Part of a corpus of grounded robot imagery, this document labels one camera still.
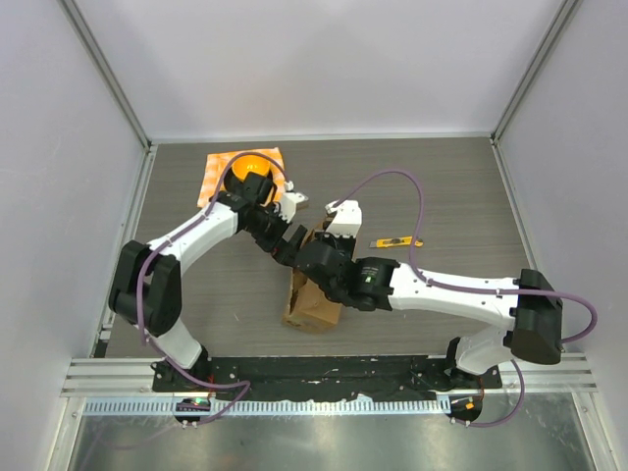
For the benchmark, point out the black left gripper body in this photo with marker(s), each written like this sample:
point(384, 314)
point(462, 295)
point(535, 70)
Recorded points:
point(268, 229)

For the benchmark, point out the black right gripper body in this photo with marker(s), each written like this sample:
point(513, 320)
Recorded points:
point(344, 245)

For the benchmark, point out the brown cardboard express box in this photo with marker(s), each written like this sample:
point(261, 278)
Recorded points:
point(308, 309)

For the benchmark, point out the yellow utility knife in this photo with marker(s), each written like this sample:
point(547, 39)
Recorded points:
point(392, 242)

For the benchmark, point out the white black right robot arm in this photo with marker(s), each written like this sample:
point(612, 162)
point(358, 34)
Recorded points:
point(523, 315)

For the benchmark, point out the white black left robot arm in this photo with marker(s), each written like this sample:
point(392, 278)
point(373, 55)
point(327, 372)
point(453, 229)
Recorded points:
point(147, 289)

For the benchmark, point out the orange bowl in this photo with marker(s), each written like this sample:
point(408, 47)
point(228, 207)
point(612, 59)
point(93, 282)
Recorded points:
point(250, 163)

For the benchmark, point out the orange checkered cloth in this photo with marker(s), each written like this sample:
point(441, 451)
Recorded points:
point(217, 162)

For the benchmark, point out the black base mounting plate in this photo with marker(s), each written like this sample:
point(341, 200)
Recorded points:
point(334, 378)

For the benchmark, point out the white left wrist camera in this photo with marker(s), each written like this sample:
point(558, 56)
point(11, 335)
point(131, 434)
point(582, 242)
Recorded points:
point(291, 202)

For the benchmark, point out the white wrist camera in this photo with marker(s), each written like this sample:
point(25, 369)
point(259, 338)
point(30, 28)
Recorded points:
point(291, 202)
point(343, 219)

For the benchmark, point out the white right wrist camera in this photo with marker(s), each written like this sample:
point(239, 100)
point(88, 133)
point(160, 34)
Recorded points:
point(343, 219)

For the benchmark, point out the white slotted cable duct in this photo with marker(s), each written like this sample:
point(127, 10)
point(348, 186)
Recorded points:
point(180, 406)

